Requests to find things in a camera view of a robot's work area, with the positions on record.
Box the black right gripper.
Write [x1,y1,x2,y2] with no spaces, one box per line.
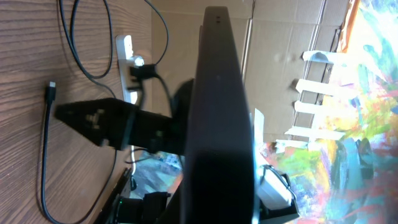
[55,98,173,152]

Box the colourful painted floor mat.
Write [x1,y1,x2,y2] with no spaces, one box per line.
[130,0,398,224]

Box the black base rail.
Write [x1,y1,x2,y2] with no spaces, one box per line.
[93,168,132,224]

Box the white power strip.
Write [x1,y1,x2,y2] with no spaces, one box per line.
[116,35,137,104]

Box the black USB charging cable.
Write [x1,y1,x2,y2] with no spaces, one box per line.
[40,0,170,224]

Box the white power strip cord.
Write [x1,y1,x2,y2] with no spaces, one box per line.
[129,145,137,177]

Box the Samsung Galaxy smartphone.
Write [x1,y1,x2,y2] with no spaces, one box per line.
[180,6,259,223]

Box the white charger plug adapter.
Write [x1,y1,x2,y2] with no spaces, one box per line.
[131,55,145,67]

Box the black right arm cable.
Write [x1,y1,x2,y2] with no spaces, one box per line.
[124,73,187,175]

